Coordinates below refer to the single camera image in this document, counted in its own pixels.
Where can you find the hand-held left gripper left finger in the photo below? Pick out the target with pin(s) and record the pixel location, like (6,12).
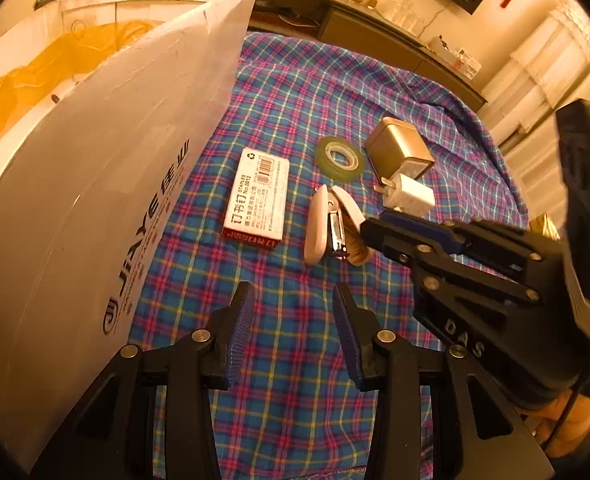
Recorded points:
(242,320)

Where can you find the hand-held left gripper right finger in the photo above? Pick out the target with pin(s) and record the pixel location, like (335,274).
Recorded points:
(345,325)

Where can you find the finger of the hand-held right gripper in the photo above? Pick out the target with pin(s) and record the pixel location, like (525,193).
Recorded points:
(390,237)
(500,245)

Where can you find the white charger plug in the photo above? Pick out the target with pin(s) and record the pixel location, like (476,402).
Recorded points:
(415,195)

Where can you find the beige stapler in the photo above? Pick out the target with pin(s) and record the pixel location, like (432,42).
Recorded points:
(320,230)

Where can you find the white and red staple box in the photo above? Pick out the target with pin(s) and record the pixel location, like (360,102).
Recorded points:
(256,195)

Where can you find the white cardboard box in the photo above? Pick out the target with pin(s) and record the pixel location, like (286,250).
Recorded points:
(75,185)

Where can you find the person's right hand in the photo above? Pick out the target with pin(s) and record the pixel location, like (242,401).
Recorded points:
(567,432)

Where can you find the gold foil wrapper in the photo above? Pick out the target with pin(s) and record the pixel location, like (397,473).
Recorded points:
(542,225)

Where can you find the beige curtains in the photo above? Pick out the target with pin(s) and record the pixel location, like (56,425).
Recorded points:
(535,170)

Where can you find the gold metal tin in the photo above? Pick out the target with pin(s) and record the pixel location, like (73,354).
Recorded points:
(392,147)

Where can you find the green tape roll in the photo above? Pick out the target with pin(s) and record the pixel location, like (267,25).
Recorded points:
(325,155)

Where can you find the plaid blanket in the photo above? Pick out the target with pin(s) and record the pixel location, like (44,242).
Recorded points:
(295,100)

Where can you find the air conditioner with lace cover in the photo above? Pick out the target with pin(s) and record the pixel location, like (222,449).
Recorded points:
(540,70)

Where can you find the white storage tray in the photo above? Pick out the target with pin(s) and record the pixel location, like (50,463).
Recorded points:
(455,57)

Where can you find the grey tv cabinet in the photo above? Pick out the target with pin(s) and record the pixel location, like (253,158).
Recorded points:
(375,35)

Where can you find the clear glass cups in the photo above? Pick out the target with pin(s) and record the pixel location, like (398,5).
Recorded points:
(402,15)

